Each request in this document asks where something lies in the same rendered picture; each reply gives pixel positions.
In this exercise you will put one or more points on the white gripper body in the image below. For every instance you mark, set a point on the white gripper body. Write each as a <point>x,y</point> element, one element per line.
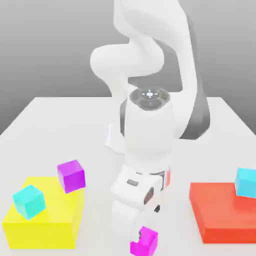
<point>125,217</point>

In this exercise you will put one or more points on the small magenta cube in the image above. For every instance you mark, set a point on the small magenta cube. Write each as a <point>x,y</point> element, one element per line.
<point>149,243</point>

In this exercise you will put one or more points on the large yellow box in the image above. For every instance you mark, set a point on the large yellow box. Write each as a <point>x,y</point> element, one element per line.
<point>52,224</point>

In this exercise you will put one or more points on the small purple cube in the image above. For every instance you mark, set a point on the small purple cube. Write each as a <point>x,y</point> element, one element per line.
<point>72,178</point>

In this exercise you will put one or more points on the large red box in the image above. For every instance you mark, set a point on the large red box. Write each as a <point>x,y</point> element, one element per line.
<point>220,216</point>

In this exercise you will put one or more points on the small light blue cube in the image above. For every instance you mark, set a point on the small light blue cube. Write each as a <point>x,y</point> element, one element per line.
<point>247,183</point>

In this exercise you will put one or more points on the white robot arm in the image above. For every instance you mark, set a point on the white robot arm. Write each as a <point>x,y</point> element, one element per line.
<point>148,130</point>

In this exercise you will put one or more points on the small turquoise cube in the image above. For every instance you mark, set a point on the small turquoise cube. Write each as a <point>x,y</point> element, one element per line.
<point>29,202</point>

